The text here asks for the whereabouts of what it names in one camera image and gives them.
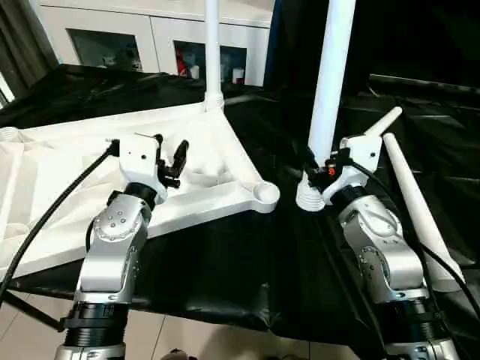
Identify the white plastic table top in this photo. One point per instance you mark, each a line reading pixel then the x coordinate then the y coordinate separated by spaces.
pixel 75 172

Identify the grey curtain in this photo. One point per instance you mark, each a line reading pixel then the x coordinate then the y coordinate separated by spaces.
pixel 26 41

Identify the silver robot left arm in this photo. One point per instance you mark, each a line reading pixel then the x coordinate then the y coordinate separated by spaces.
pixel 112 247

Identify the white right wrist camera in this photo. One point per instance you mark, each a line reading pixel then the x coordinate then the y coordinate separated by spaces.
pixel 352 161

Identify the black stand leg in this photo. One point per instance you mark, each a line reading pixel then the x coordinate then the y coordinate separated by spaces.
pixel 34 311

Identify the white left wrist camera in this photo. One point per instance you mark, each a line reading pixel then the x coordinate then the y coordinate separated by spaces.
pixel 139 161

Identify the black work mat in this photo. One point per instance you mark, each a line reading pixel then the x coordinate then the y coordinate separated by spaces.
pixel 225 255

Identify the white glass-door cabinet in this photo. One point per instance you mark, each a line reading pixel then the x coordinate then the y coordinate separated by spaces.
pixel 150 30

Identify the white plastic table leg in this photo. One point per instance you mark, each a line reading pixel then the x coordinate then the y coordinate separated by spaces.
pixel 379 124
pixel 212 52
pixel 330 82
pixel 420 210

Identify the black backdrop cloth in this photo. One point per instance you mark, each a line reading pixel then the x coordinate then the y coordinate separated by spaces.
pixel 405 37

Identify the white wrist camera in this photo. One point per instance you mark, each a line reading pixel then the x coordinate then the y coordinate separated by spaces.
pixel 352 161
pixel 139 161

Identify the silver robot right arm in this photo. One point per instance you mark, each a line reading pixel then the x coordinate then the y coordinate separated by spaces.
pixel 382 247

